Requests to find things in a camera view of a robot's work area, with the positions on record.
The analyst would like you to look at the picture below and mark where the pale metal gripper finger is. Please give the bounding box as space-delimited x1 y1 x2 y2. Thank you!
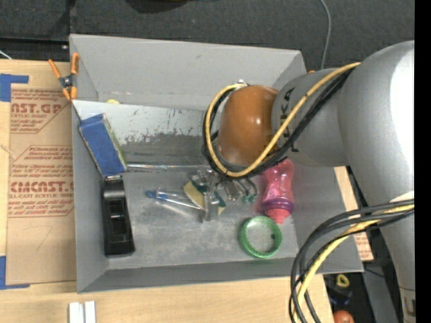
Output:
145 168 212 201
158 194 220 222

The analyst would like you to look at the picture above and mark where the yellow and green sponge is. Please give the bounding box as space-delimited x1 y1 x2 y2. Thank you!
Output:
183 176 226 215

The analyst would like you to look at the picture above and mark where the grey metal bin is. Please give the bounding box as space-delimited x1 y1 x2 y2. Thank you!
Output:
69 34 365 294

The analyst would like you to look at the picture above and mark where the pink and purple bottle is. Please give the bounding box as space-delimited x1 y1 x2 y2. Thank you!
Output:
261 158 296 224

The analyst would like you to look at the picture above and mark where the black rectangular tool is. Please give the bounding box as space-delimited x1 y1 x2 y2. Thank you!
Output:
102 175 136 257

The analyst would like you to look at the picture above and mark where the blue box with green edge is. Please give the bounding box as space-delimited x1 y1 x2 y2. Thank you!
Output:
77 112 128 178

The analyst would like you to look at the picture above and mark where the brown cardboard board red print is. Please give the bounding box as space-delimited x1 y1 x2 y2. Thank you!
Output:
0 58 375 287

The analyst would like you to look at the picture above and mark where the green plastic ring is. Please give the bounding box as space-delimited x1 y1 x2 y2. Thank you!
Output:
239 215 283 259

